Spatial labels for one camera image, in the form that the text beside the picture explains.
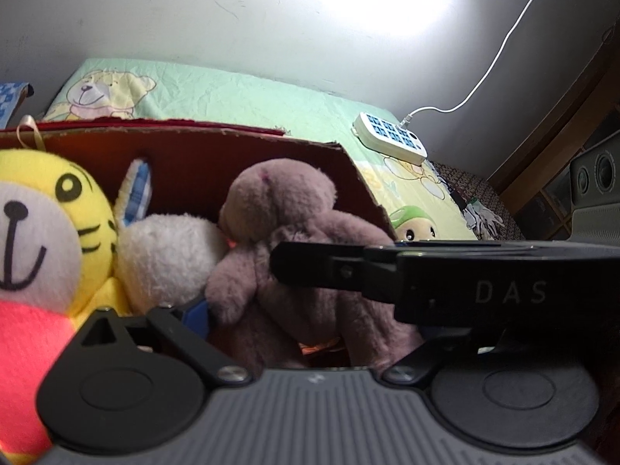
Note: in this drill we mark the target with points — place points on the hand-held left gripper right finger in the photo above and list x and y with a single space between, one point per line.
426 358

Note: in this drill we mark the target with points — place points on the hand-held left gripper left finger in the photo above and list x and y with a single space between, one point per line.
196 312

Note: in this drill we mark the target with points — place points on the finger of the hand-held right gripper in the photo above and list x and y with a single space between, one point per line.
329 266

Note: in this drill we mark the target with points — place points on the white rabbit plush plaid ears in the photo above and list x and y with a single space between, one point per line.
164 252

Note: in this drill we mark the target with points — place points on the pink bear plush toy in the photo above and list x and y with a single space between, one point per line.
281 203

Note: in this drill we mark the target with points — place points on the yellow tiger plush toy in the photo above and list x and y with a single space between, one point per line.
48 227

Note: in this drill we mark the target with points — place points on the white gloves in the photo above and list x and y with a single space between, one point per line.
482 218

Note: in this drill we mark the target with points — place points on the brown patterned cloth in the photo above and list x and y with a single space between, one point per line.
479 184

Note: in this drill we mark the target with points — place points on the white power strip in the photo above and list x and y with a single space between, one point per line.
387 138

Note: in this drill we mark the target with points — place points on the green cartoon printed bed sheet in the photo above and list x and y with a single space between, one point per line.
242 101

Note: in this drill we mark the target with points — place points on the blue checkered cloth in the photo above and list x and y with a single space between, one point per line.
9 101

